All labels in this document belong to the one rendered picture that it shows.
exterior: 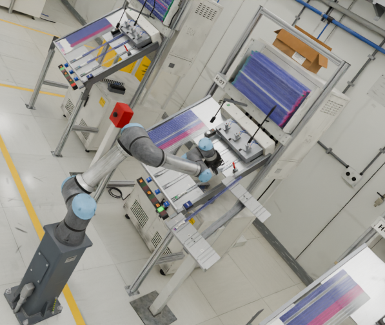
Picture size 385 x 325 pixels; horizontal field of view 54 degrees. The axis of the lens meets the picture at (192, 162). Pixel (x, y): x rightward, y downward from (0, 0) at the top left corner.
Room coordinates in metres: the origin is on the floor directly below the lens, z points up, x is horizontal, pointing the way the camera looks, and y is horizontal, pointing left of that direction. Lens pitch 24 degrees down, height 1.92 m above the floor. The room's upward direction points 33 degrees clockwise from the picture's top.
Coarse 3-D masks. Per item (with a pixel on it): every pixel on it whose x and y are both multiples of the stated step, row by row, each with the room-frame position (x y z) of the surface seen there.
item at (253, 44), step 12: (264, 12) 2.75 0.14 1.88; (288, 24) 2.61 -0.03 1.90; (300, 36) 2.55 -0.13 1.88; (252, 48) 2.70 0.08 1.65; (324, 48) 2.43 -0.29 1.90; (240, 60) 2.63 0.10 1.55; (336, 60) 2.38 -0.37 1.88; (312, 96) 2.29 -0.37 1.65; (300, 108) 2.29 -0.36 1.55; (300, 120) 2.33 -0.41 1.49; (288, 132) 2.31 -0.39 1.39; (120, 180) 2.52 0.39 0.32; (180, 252) 2.16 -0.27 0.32; (156, 264) 1.96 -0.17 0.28
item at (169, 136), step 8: (184, 112) 2.60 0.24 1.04; (192, 112) 2.60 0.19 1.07; (176, 120) 2.53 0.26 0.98; (184, 120) 2.54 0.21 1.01; (192, 120) 2.54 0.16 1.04; (200, 120) 2.55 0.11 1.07; (160, 128) 2.46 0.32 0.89; (168, 128) 2.46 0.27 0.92; (176, 128) 2.47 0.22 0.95; (184, 128) 2.47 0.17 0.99; (192, 128) 2.48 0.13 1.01; (200, 128) 2.48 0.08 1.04; (208, 128) 2.49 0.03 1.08; (152, 136) 2.39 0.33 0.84; (160, 136) 2.40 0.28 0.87; (168, 136) 2.40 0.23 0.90; (176, 136) 2.41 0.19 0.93; (184, 136) 2.42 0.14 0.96; (192, 136) 2.42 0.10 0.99; (160, 144) 2.34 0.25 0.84; (168, 144) 2.34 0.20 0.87; (176, 144) 2.35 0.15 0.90; (168, 152) 2.30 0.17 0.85
